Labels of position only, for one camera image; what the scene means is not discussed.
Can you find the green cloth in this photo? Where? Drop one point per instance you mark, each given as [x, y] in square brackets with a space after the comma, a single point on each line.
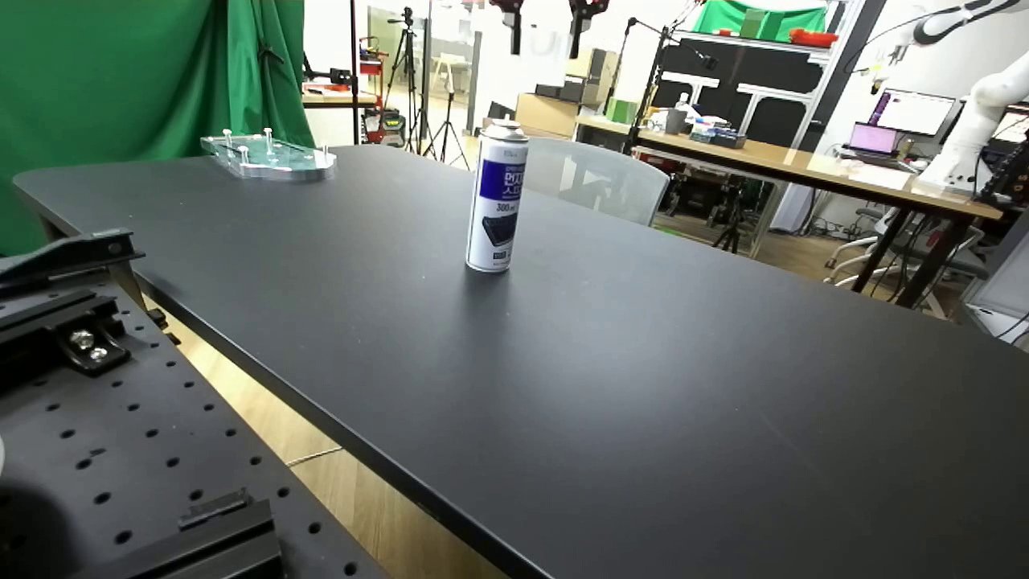
[759, 21]

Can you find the white-screen monitor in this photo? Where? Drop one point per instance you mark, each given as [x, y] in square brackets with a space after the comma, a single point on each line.
[917, 113]

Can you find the long wooden desk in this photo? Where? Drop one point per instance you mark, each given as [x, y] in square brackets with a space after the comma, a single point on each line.
[791, 163]

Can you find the white spray can blue label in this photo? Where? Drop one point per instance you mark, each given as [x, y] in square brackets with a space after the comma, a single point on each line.
[494, 212]

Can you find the black aluminium rail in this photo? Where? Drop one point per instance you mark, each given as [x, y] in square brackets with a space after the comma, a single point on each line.
[197, 544]

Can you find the black bracket with silver bolts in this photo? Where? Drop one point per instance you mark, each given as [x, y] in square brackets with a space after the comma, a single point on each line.
[89, 341]

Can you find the green screen curtain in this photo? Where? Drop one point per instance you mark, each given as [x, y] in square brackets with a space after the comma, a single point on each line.
[118, 85]

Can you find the grey translucent chair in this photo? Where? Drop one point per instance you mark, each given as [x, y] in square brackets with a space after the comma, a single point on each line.
[596, 178]

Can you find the black perforated breadboard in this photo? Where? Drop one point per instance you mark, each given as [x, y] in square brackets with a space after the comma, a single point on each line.
[139, 452]

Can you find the black camera tripod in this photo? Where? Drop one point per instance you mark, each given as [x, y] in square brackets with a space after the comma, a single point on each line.
[446, 118]

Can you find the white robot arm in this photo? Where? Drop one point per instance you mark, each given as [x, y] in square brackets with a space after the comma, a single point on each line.
[982, 113]

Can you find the white cylindrical cup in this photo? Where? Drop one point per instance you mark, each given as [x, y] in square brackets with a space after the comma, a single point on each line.
[503, 131]

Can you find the clear acrylic plate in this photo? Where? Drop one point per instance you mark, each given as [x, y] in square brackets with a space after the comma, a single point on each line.
[267, 156]

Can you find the laptop with pink screen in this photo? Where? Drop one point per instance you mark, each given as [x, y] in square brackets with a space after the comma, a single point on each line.
[877, 141]

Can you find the black shelf cabinet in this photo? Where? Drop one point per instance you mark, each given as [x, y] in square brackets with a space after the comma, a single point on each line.
[742, 83]

